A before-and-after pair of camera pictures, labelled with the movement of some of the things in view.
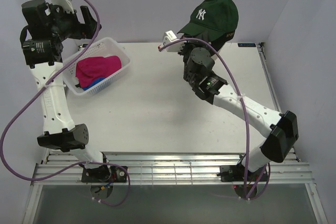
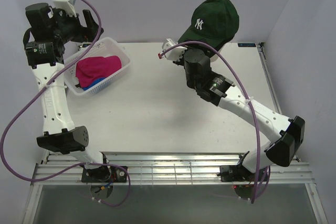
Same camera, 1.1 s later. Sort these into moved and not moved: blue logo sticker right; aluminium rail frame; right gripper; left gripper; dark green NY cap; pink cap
Moved: right gripper; dark green NY cap
Not moved: left gripper; aluminium rail frame; blue logo sticker right; pink cap
